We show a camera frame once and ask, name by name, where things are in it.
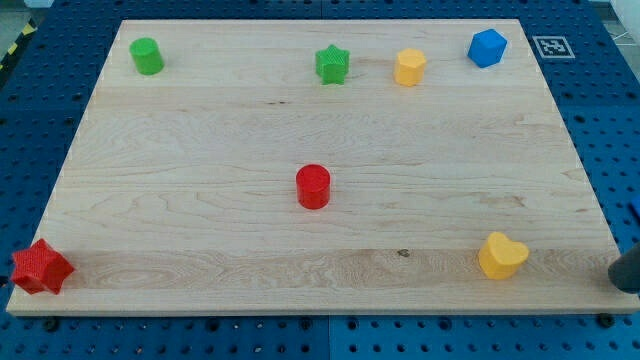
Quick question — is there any green star block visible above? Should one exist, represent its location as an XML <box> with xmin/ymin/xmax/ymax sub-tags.
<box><xmin>315</xmin><ymin>44</ymin><xmax>350</xmax><ymax>85</ymax></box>

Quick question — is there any red star block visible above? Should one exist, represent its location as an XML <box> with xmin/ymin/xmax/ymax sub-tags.
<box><xmin>10</xmin><ymin>238</ymin><xmax>75</xmax><ymax>295</ymax></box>

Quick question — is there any yellow hexagon block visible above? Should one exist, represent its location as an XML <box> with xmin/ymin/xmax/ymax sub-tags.
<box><xmin>393</xmin><ymin>48</ymin><xmax>427</xmax><ymax>87</ymax></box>

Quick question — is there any green cylinder block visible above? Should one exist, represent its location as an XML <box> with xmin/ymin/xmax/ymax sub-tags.
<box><xmin>129</xmin><ymin>37</ymin><xmax>164</xmax><ymax>75</ymax></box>

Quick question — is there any yellow heart block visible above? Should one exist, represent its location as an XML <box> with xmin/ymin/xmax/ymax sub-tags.
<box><xmin>478</xmin><ymin>232</ymin><xmax>530</xmax><ymax>280</ymax></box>

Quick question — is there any white fiducial marker tag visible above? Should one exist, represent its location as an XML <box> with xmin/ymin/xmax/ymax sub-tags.
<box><xmin>532</xmin><ymin>35</ymin><xmax>575</xmax><ymax>59</ymax></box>

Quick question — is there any red cylinder block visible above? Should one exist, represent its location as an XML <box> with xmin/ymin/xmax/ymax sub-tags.
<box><xmin>295</xmin><ymin>164</ymin><xmax>331</xmax><ymax>210</ymax></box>

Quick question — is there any blue hexagon block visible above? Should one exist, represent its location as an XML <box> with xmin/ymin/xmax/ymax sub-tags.
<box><xmin>467</xmin><ymin>28</ymin><xmax>508</xmax><ymax>68</ymax></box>

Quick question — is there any wooden board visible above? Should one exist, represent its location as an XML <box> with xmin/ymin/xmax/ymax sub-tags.
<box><xmin>7</xmin><ymin>19</ymin><xmax>639</xmax><ymax>316</ymax></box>

